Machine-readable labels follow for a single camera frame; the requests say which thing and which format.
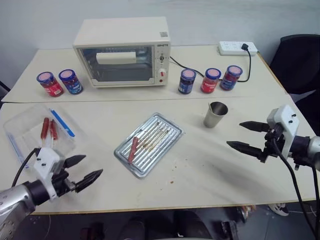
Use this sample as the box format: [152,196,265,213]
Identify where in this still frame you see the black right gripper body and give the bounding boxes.
[258,125,286,164]

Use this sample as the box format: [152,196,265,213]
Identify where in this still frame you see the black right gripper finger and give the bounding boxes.
[239,120,270,134]
[226,140,265,158]

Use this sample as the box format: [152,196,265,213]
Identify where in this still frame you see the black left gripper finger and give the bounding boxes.
[63,154,87,172]
[74,168,104,194]

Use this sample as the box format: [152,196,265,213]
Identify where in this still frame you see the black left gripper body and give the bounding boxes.
[51,169,77,199]

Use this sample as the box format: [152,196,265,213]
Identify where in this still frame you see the red sausage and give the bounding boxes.
[40,117,50,140]
[49,119,59,141]
[128,136,140,164]

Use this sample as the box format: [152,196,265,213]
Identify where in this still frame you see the steel cup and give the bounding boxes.
[203,101,229,129]

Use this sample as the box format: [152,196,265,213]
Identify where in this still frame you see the red and blue label jar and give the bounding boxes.
[219,65,244,92]

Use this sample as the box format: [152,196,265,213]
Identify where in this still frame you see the clear plastic box blue clips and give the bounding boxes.
[2,104,85,169]

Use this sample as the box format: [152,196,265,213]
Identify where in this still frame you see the red label jam jar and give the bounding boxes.
[36,71,65,98]
[200,67,222,94]

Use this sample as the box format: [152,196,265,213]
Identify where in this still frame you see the white and black shoe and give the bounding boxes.
[269,202,290,217]

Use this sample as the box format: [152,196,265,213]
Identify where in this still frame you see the black office chair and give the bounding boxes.
[269,34,320,129]

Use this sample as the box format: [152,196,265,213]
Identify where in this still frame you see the blue label jam jar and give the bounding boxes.
[58,69,84,95]
[177,68,197,95]

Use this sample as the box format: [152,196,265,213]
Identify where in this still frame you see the ribbed metal baking tray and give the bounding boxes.
[113,112,185,179]

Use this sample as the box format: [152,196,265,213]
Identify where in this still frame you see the white power strip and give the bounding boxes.
[216,41,258,57]

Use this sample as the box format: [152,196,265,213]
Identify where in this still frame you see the black chair part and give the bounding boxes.
[0,80,12,101]

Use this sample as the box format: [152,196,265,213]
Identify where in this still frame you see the cream toaster oven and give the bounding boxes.
[72,16,171,89]

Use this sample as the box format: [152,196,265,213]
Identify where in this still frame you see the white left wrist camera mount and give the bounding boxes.
[32,147,67,201]

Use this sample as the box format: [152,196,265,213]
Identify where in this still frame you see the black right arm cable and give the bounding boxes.
[271,136,320,240]

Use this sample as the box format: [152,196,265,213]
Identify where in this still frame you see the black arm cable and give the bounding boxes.
[11,148,42,188]
[271,136,320,240]

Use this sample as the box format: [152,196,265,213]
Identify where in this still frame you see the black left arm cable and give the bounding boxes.
[11,148,42,188]

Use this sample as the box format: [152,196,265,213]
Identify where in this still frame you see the black power cable with plug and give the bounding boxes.
[169,43,252,84]

